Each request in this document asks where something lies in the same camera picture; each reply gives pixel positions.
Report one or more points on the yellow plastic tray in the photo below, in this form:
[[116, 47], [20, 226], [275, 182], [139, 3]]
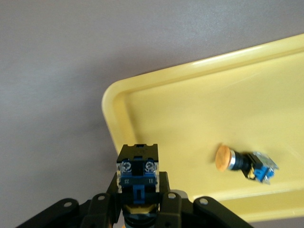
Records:
[[190, 107]]

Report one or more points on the yellow push button switch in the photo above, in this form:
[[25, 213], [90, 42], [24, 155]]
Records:
[[223, 159], [137, 166]]

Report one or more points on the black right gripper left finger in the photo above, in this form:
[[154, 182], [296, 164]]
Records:
[[99, 209]]

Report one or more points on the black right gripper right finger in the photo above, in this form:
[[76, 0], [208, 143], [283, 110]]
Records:
[[173, 211]]

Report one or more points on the brown table mat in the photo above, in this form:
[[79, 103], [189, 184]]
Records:
[[47, 71]]

